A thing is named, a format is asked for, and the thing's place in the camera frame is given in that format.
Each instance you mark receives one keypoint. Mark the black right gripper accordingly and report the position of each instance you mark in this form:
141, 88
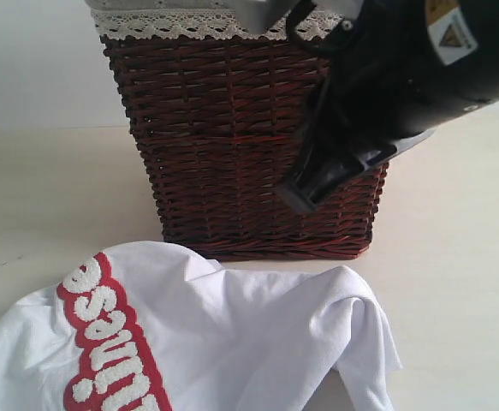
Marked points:
402, 69

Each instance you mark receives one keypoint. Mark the white t-shirt red lettering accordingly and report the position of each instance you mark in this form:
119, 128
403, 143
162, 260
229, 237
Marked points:
155, 326

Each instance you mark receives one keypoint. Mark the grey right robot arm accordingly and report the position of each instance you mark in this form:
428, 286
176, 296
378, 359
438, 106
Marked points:
308, 23

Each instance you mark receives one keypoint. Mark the dark brown wicker basket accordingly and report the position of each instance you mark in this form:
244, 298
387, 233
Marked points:
214, 122

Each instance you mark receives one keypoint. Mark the lace trimmed basket liner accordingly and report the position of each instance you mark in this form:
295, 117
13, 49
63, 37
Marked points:
192, 19

